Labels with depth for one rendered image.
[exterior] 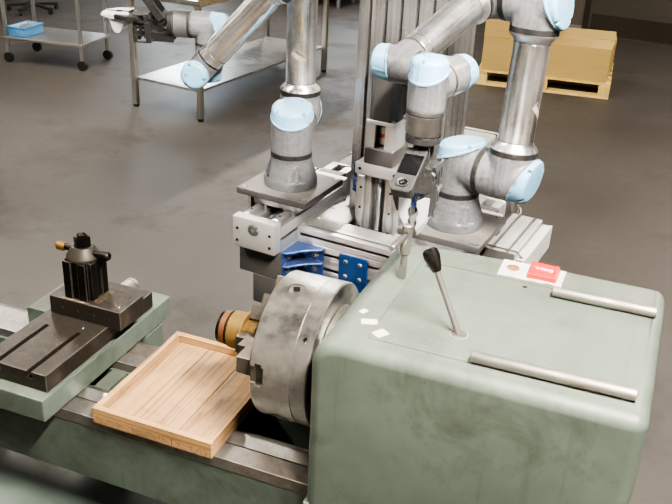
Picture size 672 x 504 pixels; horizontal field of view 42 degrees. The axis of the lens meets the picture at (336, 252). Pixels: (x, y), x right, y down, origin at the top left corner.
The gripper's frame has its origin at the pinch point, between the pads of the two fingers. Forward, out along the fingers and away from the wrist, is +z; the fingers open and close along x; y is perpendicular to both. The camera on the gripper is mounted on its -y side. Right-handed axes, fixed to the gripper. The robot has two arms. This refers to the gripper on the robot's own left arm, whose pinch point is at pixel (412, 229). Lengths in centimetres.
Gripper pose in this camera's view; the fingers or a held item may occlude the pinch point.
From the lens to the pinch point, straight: 182.3
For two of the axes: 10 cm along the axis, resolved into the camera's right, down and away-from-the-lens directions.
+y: 3.7, -4.0, 8.4
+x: -9.3, -2.0, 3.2
